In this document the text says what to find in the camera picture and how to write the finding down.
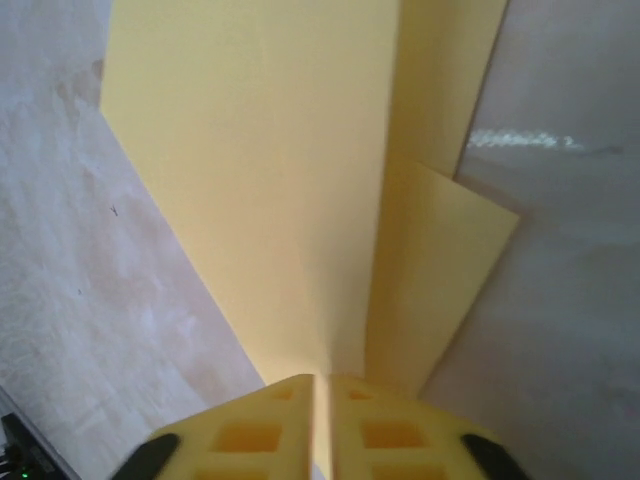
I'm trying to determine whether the circuit board with green light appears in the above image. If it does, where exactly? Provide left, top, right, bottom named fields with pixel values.
left=0, top=412, right=56, bottom=480

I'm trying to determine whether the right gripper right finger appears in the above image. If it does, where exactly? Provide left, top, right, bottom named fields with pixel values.
left=327, top=373, right=531, bottom=480

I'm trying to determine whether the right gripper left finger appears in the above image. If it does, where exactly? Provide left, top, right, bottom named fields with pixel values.
left=119, top=373, right=316, bottom=480

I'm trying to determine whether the aluminium mounting rail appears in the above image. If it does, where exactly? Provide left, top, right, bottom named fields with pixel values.
left=0, top=384, right=76, bottom=480

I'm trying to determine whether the yellow cloth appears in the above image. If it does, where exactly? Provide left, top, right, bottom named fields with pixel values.
left=99, top=0, right=521, bottom=401

